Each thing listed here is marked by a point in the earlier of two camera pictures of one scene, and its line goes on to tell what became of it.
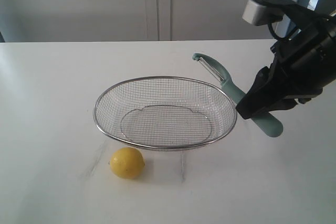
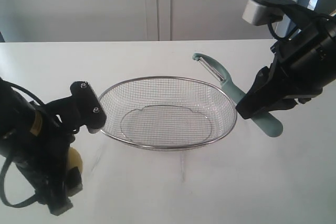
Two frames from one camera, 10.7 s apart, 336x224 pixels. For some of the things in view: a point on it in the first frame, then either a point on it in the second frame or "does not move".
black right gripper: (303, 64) does not move
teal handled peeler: (264, 122) does not move
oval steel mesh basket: (164, 113) does not move
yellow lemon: (127, 163) -> (74, 159)
